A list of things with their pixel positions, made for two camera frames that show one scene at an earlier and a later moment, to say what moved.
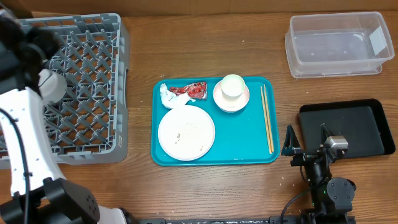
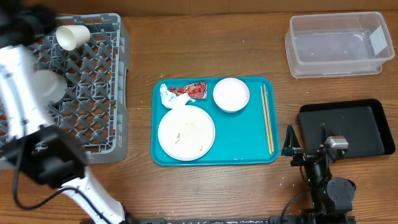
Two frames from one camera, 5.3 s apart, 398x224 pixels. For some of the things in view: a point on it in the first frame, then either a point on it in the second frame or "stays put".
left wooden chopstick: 266,122 stays put
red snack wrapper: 195,90 stays put
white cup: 232,87 → 71,37
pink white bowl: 229,104 stays put
